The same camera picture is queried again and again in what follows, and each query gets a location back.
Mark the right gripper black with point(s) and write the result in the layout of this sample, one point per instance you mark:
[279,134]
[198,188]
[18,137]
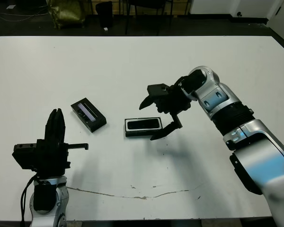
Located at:
[175,101]

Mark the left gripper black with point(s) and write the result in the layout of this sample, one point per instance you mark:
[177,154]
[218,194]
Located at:
[52,158]

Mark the slim black camera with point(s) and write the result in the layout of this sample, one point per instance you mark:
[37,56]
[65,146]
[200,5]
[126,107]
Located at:
[144,124]

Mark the black box lid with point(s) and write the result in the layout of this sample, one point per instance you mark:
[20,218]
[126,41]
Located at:
[98,124]

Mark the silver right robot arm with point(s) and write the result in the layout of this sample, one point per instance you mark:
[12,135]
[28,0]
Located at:
[251,142]

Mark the black box white insert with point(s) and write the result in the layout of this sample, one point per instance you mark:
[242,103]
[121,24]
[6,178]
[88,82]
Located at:
[143,134]

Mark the black office chair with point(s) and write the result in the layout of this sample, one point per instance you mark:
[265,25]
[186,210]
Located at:
[144,4]

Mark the yellow green bag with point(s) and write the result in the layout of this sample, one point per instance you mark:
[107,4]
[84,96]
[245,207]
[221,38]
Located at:
[66,14]

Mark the black upright case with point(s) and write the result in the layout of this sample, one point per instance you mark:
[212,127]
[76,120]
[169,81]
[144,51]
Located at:
[104,14]

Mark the white paper sheet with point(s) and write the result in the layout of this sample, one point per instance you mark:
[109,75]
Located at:
[11,7]

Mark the right wrist camera housing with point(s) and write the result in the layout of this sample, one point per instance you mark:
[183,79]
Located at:
[158,89]

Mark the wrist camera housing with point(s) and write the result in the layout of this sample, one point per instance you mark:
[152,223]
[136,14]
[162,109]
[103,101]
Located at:
[24,158]
[158,89]

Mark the left wrist camera housing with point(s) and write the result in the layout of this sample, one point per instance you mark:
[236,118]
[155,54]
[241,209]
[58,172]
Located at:
[24,158]

